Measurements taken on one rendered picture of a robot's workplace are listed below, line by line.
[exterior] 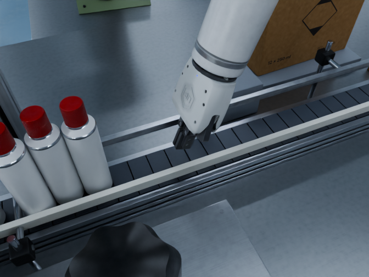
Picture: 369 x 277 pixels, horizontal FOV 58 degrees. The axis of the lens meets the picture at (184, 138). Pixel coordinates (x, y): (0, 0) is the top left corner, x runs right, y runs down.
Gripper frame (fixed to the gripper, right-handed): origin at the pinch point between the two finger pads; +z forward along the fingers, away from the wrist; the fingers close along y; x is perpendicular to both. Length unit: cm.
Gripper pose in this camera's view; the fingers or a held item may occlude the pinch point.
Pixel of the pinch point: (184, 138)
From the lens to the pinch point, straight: 61.0
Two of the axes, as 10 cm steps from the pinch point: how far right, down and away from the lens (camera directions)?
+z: -3.1, 7.3, 6.1
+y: 3.9, 6.9, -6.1
